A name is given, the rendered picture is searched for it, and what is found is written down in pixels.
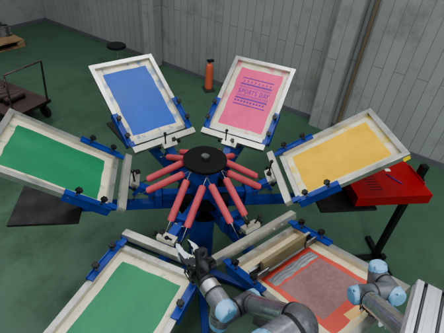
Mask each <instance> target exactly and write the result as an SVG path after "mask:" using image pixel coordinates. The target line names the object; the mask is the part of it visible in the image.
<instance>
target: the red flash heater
mask: <svg viewBox="0 0 444 333"><path fill-rule="evenodd" d="M388 168H389V169H390V171H387V172H386V171H385V170H384V169H383V170H381V171H379V172H376V173H375V174H372V175H370V176H367V177H365V178H362V179H361V180H358V181H356V182H354V183H352V184H349V185H347V186H344V189H345V190H346V192H347V194H348V196H349V197H350V199H351V201H352V203H353V205H354V206H368V205H398V204H428V203H429V201H430V199H431V198H432V196H433V194H432V193H431V192H430V191H429V190H428V188H427V187H426V186H425V182H424V181H423V180H422V179H421V177H420V176H419V175H418V173H417V172H416V171H415V170H414V169H413V168H412V167H411V166H410V165H408V164H407V163H406V162H404V161H402V162H399V163H397V164H395V165H392V166H390V167H388ZM387 174H388V175H389V176H391V177H393V178H394V179H396V180H398V181H399V182H401V183H402V184H401V183H399V182H397V181H396V180H394V179H393V178H391V177H389V176H387Z"/></svg>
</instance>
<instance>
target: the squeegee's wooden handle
mask: <svg viewBox="0 0 444 333"><path fill-rule="evenodd" d="M306 241H307V238H306V235H304V234H302V235H300V236H299V237H297V238H296V239H294V240H293V241H291V242H289V243H288V244H286V245H285V246H283V247H281V248H280V249H279V250H277V251H275V252H274V253H272V254H271V255H269V256H267V257H266V258H265V259H263V260H261V261H260V271H263V270H265V269H266V268H269V269H270V268H271V267H273V266H275V265H276V264H277V263H279V262H281V261H282V260H283V259H285V258H287V257H288V256H289V255H291V254H293V253H294V252H295V251H297V250H299V249H300V248H301V247H303V246H304V247H305V243H306Z"/></svg>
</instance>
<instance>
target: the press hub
mask: <svg viewBox="0 0 444 333"><path fill-rule="evenodd" d="M183 163H184V166H185V167H186V168H187V169H188V170H189V171H191V172H193V173H192V174H191V177H190V183H189V186H188V188H190V191H191V194H185V196H184V199H183V200H182V204H181V206H180V209H179V211H180V212H181V214H183V213H184V211H185V210H186V208H187V207H188V206H189V204H190V202H191V201H192V200H193V199H194V197H195V195H196V192H197V191H198V188H199V185H203V184H204V181H205V178H206V175H208V176H207V177H208V179H209V181H210V183H211V184H215V186H216V188H217V187H225V185H224V183H223V180H222V179H221V178H219V177H218V176H217V173H219V172H221V171H222V170H223V169H224V168H225V167H226V166H227V157H226V155H225V154H224V152H222V151H220V150H219V149H217V148H214V147H209V146H199V147H194V148H192V149H190V150H188V151H187V152H186V153H185V154H184V157H183ZM210 183H209V182H208V180H207V179H206V181H205V184H204V186H205V187H206V189H205V192H204V195H203V198H202V200H201V203H200V206H199V208H198V211H200V213H199V214H198V216H197V217H196V220H195V227H194V232H193V233H192V234H191V235H190V241H192V242H194V243H195V244H196V245H197V246H199V247H205V248H206V249H207V254H208V257H211V251H212V242H213V228H214V220H215V218H214V216H212V214H210V212H209V211H213V210H216V208H215V206H214V205H213V204H212V203H211V202H210V201H209V200H208V199H210V198H212V197H213V196H212V194H211V192H210V190H209V188H208V186H209V185H210ZM220 195H221V197H222V199H223V201H224V203H225V205H226V206H227V209H228V206H229V203H227V202H228V200H229V196H230V194H229V193H228V192H222V193H220Z"/></svg>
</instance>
